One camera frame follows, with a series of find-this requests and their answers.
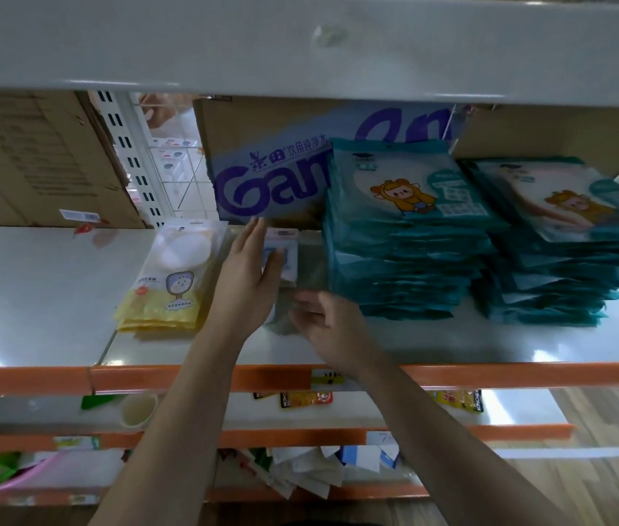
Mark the person's left hand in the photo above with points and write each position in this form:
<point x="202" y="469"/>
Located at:
<point x="243" y="290"/>

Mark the person's right hand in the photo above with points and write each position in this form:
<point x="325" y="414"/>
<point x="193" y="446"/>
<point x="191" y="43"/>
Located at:
<point x="336" y="334"/>

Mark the yellow mirror packet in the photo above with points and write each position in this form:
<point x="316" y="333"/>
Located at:
<point x="172" y="279"/>

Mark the person's right forearm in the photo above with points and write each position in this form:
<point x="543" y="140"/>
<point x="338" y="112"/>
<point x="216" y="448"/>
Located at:
<point x="452" y="449"/>

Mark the person's left forearm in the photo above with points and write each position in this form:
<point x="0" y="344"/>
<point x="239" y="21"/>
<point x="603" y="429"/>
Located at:
<point x="172" y="438"/>

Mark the yellow white price label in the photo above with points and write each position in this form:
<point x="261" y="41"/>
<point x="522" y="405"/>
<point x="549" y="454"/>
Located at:
<point x="334" y="379"/>

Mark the yellow snack sachet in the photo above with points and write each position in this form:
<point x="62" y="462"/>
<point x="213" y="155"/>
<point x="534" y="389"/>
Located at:
<point x="304" y="399"/>
<point x="460" y="401"/>

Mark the white paper price tag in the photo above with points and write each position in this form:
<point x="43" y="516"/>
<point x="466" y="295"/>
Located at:
<point x="383" y="437"/>

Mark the cardboard sheet blue lettering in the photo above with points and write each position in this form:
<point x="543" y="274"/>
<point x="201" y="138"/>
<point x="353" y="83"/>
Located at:
<point x="265" y="158"/>

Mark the pile of white paper cards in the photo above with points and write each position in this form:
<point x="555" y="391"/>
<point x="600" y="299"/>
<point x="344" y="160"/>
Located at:
<point x="309" y="468"/>

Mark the beige paper cup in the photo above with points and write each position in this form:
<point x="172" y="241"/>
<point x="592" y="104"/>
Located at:
<point x="138" y="410"/>

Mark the white barcode sticker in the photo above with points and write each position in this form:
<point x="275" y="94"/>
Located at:
<point x="79" y="215"/>

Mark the brown cardboard sheet red print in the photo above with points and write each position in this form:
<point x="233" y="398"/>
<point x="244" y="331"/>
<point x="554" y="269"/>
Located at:
<point x="30" y="153"/>

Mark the pink plastic bowl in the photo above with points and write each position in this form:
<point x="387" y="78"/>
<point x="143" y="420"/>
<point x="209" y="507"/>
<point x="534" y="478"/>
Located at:
<point x="30" y="471"/>

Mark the plain brown cardboard sheet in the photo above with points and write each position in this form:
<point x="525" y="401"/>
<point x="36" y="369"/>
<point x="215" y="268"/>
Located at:
<point x="550" y="134"/>

